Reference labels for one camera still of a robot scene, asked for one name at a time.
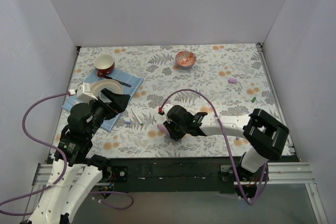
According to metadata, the pink highlighter pen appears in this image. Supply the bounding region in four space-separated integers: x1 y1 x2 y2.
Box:
157 124 169 135

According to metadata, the purple pen cap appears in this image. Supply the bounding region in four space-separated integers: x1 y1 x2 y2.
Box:
228 78 237 83

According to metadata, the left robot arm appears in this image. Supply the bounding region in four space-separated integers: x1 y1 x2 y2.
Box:
25 89 131 223

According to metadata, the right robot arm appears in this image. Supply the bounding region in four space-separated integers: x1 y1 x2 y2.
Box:
159 104 289 181

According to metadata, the white pen with green tip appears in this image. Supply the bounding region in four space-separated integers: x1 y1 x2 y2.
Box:
131 109 143 126

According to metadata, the beige plate with blue rings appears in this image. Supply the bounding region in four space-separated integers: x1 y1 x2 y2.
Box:
90 79 123 103

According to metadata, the blue checked cloth napkin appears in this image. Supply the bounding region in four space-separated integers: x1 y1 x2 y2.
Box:
62 69 143 132

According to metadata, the red ceramic mug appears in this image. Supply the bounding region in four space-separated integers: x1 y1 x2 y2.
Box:
94 54 115 78

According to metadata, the orange patterned bowl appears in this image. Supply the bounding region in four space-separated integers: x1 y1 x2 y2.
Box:
175 51 197 68

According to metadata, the floral tablecloth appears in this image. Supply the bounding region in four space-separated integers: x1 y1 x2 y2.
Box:
70 44 282 158

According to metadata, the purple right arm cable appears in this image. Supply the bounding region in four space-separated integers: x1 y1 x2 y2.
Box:
158 89 270 206

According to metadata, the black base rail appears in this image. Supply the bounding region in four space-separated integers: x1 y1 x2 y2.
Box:
93 156 238 194

